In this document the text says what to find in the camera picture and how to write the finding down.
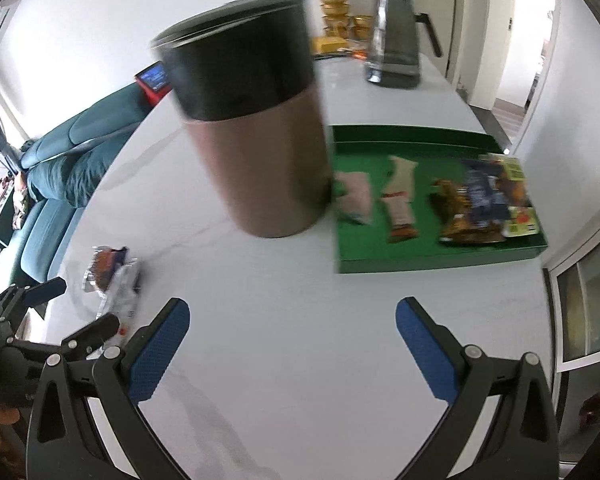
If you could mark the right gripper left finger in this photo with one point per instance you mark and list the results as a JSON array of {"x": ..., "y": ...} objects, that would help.
[{"x": 63, "y": 439}]

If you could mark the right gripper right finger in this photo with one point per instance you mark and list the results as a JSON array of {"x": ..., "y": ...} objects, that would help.
[{"x": 521, "y": 441}]

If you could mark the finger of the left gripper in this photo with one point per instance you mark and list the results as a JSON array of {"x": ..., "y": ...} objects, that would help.
[
  {"x": 40, "y": 295},
  {"x": 92, "y": 336}
]

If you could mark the white long snack packet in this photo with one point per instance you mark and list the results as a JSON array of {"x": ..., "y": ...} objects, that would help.
[{"x": 121, "y": 299}]

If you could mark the silver blue cookie bag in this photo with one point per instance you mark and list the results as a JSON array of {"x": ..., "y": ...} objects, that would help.
[{"x": 104, "y": 264}]

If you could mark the dark blue snack packet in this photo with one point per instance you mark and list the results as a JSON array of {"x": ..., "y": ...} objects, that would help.
[{"x": 488, "y": 204}]

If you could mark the small brown candy bar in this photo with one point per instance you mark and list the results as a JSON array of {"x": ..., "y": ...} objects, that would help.
[{"x": 401, "y": 216}]

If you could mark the brown nutritious snack bag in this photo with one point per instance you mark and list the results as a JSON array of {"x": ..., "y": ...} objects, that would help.
[{"x": 451, "y": 205}]

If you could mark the dried fruit bag green label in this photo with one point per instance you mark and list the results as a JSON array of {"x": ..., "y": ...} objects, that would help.
[{"x": 508, "y": 178}]

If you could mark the pink striped snack packet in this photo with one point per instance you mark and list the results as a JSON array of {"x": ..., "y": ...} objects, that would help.
[{"x": 353, "y": 197}]

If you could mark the clear bag red green label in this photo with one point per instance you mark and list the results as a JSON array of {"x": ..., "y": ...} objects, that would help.
[{"x": 522, "y": 222}]

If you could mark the beige snack packet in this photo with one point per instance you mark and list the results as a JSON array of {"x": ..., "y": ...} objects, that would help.
[{"x": 402, "y": 177}]

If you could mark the teal sofa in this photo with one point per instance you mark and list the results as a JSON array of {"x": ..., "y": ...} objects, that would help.
[{"x": 59, "y": 175}]

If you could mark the red smart display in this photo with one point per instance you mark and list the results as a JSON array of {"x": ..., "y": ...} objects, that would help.
[{"x": 154, "y": 82}]

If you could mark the copper and black thermos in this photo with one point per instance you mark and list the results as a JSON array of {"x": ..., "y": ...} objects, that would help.
[{"x": 243, "y": 77}]

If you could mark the green tray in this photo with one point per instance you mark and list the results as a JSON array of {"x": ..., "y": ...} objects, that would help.
[{"x": 438, "y": 154}]

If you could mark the yellow box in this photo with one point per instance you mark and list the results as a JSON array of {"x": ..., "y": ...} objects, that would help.
[{"x": 328, "y": 44}]

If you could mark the stack of gold bowls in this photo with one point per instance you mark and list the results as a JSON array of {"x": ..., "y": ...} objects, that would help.
[{"x": 339, "y": 21}]

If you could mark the dark glass kettle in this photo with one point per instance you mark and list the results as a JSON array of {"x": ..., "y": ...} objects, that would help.
[{"x": 392, "y": 59}]

